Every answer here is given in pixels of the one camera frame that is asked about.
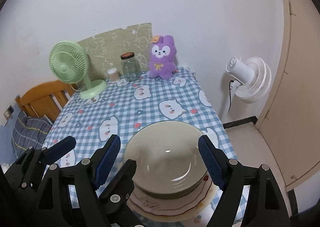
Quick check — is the black fan cable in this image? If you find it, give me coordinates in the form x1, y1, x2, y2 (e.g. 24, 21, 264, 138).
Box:
227, 80, 238, 112

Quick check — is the white plate with red rim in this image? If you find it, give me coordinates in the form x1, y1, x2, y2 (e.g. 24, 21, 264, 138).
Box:
127, 177, 220, 220

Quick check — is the wall socket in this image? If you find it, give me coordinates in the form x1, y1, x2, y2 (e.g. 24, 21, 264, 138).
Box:
4, 105, 15, 120

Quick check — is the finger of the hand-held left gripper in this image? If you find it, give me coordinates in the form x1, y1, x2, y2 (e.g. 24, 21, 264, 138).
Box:
99, 159, 145, 227
5, 135, 77, 190

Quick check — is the green cartoon printed board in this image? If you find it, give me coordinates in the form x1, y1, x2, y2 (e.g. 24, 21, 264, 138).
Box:
76, 23, 153, 80

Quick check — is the purple plush bunny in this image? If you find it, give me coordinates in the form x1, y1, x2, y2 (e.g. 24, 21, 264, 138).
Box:
148, 35, 177, 79

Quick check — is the green desk fan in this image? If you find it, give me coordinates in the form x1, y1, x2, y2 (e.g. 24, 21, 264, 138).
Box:
49, 41, 107, 100

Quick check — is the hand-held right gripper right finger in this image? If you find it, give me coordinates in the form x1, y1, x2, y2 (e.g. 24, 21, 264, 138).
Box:
198, 135, 292, 227

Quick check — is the blue checked bear tablecloth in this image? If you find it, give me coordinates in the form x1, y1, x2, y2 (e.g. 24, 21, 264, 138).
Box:
41, 67, 250, 227

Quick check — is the glass jar with dark lid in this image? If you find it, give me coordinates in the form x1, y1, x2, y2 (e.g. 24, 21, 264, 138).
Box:
120, 52, 140, 82

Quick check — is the orange wooden chair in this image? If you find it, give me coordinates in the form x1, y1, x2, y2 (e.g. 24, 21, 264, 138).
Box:
15, 80, 75, 122

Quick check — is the white standing fan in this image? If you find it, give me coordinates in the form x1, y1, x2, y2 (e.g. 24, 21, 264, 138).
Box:
226, 57, 272, 104

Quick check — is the grey plaid pillow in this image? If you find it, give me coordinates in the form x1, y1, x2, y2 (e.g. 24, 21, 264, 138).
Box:
11, 111, 53, 160

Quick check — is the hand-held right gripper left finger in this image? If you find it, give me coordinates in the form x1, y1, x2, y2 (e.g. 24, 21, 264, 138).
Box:
36, 134, 122, 227

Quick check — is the clear cotton swab container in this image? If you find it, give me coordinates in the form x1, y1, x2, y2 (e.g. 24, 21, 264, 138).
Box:
107, 68, 119, 82

